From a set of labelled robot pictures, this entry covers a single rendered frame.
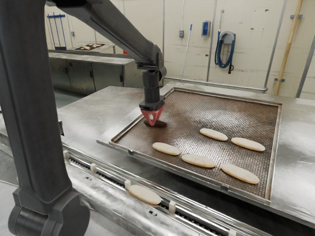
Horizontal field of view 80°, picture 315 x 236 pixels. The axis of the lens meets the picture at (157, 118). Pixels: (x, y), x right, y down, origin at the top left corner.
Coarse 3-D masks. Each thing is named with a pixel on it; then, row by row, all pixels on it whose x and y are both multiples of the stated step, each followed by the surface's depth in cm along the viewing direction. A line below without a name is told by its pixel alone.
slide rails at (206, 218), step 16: (80, 160) 64; (96, 176) 57; (112, 176) 57; (128, 192) 51; (160, 192) 51; (160, 208) 47; (176, 208) 47; (192, 208) 47; (192, 224) 43; (224, 224) 43
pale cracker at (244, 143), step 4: (232, 140) 62; (236, 140) 61; (240, 140) 60; (244, 140) 60; (248, 140) 60; (236, 144) 61; (240, 144) 60; (244, 144) 59; (248, 144) 59; (252, 144) 58; (256, 144) 58; (260, 144) 59; (248, 148) 59; (252, 148) 58; (256, 148) 57; (260, 148) 57; (264, 148) 57
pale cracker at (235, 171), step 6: (222, 168) 52; (228, 168) 52; (234, 168) 51; (240, 168) 51; (234, 174) 50; (240, 174) 50; (246, 174) 49; (252, 174) 49; (246, 180) 48; (252, 180) 48; (258, 180) 48
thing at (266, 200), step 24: (168, 96) 94; (192, 96) 92; (216, 96) 90; (240, 96) 85; (144, 120) 78; (168, 120) 76; (264, 120) 70; (264, 144) 60; (216, 168) 53; (240, 192) 46; (264, 192) 46
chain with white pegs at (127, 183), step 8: (64, 152) 65; (72, 160) 66; (88, 168) 62; (96, 168) 60; (104, 176) 59; (120, 184) 56; (128, 184) 52; (168, 208) 48; (184, 216) 46; (200, 224) 44; (216, 232) 42; (232, 232) 39
